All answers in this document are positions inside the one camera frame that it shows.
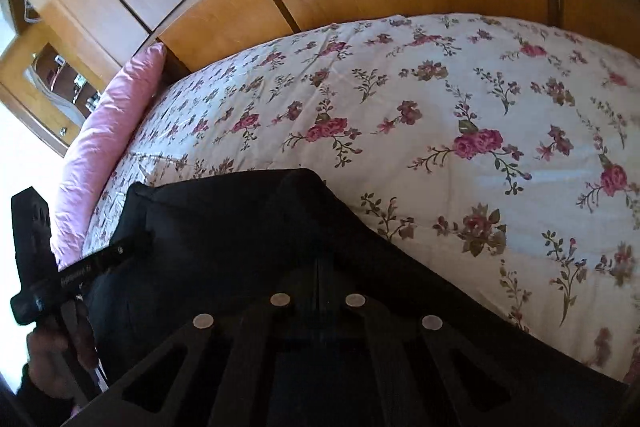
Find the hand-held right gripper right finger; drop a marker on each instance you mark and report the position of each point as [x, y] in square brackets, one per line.
[334, 307]

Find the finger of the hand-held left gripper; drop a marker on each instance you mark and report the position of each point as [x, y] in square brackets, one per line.
[137, 243]

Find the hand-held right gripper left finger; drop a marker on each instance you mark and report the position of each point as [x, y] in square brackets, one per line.
[306, 307]

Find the black embroidered pants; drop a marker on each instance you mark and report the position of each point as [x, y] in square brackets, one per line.
[225, 232]

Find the person's left forearm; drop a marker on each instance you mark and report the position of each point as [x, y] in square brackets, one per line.
[35, 407]

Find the person's left hand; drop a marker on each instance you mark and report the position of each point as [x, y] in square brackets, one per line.
[46, 352]

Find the pink pillow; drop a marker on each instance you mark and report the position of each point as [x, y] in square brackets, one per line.
[110, 142]

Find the wooden side cabinet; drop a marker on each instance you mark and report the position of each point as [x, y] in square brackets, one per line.
[35, 72]

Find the floral bedspread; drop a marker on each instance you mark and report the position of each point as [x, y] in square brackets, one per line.
[400, 82]

